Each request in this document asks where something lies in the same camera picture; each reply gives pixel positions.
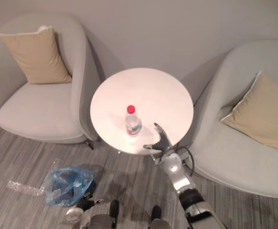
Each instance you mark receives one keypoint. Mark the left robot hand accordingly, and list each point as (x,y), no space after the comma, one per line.
(87,201)

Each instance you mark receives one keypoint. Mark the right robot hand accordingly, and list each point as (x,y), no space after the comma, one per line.
(163,142)

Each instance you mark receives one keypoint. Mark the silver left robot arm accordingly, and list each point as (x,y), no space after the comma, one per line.
(73,215)

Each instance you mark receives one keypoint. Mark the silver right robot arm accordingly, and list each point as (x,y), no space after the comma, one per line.
(179,176)

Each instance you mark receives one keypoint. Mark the blue plastic rubbish bag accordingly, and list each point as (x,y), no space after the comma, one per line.
(57,195)

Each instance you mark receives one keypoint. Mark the round white tea table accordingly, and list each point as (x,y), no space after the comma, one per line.
(143,90)

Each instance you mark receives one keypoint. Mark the clear water bottle red cap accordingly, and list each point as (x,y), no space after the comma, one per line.
(132,122)

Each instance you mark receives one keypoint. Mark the light grey armchair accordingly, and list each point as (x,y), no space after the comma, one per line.
(33,109)
(224,162)

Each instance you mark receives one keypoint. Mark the clear tape strip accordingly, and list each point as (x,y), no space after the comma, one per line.
(24,187)

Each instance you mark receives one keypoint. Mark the right robot leg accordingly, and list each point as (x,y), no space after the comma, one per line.
(157,217)

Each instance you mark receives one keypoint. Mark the beige square cushion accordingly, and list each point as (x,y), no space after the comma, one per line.
(260,112)
(37,57)

